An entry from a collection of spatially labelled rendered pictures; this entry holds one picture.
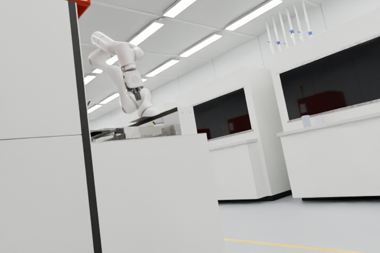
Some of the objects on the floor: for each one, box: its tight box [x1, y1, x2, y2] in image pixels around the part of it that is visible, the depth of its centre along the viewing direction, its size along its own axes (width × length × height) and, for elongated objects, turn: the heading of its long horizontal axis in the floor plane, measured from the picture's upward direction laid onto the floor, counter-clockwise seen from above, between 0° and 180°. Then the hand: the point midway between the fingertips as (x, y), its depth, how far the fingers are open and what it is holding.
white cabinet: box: [92, 134, 227, 253], centre depth 152 cm, size 64×96×82 cm, turn 176°
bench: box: [267, 7, 380, 200], centre depth 380 cm, size 108×180×200 cm, turn 176°
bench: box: [175, 66, 292, 202], centre depth 543 cm, size 108×180×200 cm, turn 176°
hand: (137, 96), depth 179 cm, fingers closed
